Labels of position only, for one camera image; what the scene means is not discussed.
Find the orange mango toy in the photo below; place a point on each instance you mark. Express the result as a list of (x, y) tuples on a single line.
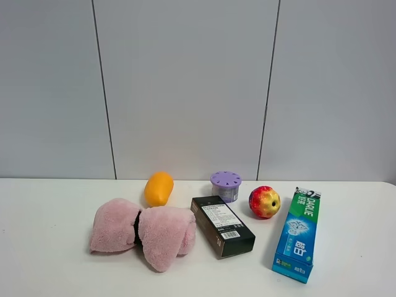
[(158, 189)]

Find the green blue toothpaste box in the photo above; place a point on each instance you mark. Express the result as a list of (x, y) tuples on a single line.
[(295, 250)]

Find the purple lidded air freshener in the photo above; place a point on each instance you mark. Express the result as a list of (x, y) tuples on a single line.
[(225, 184)]

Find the black rectangular box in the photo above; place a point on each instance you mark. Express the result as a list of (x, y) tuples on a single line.
[(223, 229)]

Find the red yellow strawberry toy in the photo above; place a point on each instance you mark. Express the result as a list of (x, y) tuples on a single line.
[(264, 202)]

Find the pink fluffy towel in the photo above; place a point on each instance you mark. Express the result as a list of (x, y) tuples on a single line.
[(163, 232)]

